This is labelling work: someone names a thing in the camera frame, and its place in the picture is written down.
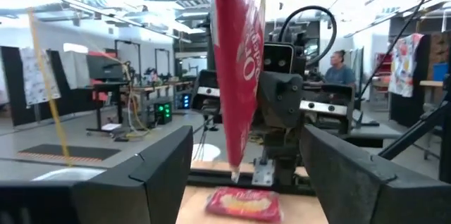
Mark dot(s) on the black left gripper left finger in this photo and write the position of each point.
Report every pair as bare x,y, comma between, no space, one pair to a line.
105,199

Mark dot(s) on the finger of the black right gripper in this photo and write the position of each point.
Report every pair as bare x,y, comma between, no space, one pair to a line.
282,100

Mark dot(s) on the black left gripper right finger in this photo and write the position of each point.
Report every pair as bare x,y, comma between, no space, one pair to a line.
370,196

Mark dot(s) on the red popcorn bag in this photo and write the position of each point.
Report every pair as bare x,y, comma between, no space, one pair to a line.
239,58
243,204

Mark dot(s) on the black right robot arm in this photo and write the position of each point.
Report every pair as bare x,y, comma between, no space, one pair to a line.
287,167

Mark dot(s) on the person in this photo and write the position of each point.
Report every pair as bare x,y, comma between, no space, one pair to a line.
340,74

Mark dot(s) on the black floor mat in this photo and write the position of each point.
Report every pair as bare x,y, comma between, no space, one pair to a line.
70,151

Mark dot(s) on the black metal strut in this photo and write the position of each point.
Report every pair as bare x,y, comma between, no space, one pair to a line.
415,132

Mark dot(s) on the colourful patterned cloth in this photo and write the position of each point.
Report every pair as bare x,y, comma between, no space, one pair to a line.
405,65

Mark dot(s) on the black partition panel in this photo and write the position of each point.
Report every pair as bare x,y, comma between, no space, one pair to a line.
75,100
8,86

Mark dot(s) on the black computer green lights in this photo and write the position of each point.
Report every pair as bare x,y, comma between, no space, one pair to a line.
163,113

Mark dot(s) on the white patterned sheet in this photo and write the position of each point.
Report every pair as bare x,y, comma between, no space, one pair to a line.
38,76

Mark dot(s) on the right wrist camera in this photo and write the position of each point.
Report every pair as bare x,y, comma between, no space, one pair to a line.
278,58

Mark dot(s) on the silver metal bracket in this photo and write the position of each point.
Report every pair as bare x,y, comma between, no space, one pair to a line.
263,174

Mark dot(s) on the black table frame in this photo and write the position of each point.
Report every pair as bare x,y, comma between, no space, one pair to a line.
211,180

